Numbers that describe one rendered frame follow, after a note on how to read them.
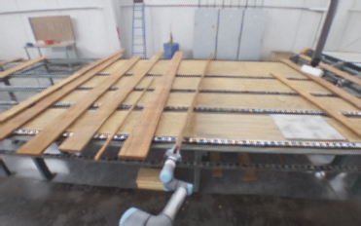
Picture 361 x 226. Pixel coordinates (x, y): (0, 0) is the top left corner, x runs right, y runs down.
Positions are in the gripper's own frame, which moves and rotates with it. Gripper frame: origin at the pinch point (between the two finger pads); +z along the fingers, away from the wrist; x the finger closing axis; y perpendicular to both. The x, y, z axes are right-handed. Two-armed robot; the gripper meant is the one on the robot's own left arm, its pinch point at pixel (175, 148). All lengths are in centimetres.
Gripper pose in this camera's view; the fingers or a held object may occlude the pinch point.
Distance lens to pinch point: 148.0
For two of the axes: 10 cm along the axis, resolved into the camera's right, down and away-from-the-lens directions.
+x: -8.9, -4.5, -0.3
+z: 2.2, -4.9, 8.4
